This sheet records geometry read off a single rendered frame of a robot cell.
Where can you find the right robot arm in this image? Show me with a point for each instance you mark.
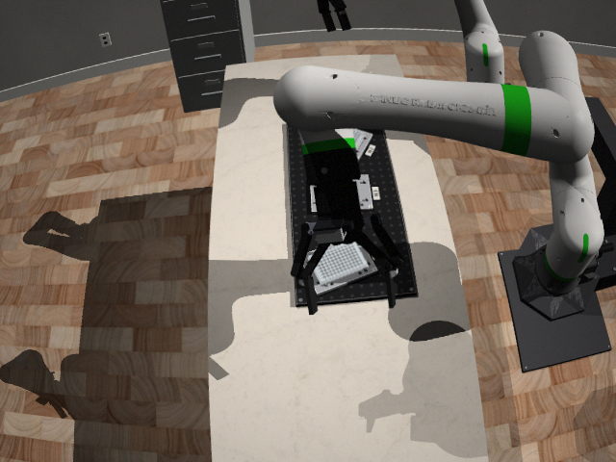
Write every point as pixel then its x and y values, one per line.
pixel 483 51

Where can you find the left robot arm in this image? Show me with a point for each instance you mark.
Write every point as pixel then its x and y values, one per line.
pixel 548 120

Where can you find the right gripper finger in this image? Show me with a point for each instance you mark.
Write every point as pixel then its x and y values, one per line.
pixel 326 15
pixel 342 15

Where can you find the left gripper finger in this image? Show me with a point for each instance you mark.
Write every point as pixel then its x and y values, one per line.
pixel 391 267
pixel 304 275

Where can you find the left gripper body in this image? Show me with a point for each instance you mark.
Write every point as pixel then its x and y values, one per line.
pixel 340 199

